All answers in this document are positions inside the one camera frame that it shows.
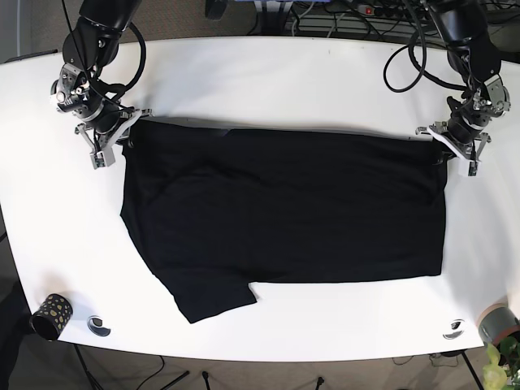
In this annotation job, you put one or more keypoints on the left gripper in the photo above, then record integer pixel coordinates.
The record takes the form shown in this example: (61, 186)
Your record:
(463, 132)

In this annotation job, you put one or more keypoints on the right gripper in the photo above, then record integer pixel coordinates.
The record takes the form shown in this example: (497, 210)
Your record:
(104, 121)

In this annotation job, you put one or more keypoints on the black T-shirt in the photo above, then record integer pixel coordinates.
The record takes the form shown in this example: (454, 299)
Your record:
(211, 212)

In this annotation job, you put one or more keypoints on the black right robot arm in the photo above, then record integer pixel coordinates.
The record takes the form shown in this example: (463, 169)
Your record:
(90, 46)

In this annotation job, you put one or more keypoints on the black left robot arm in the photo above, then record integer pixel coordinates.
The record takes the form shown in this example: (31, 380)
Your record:
(463, 27)

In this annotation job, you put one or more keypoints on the grey plant pot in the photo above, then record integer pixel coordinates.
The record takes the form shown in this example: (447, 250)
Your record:
(496, 323)

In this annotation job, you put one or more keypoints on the right silver table grommet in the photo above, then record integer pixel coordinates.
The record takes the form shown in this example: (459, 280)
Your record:
(454, 330)

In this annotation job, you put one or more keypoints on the silver table grommet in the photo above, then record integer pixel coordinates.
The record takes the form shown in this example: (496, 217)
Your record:
(96, 326)
(454, 330)

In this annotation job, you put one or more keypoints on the left silver table grommet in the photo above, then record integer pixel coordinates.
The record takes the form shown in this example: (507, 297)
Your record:
(96, 326)

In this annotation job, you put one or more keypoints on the black gold spotted cup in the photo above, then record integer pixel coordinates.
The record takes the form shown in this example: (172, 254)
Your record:
(51, 317)

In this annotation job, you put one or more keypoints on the green potted plant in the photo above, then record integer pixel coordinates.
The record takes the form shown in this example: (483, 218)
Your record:
(502, 370)

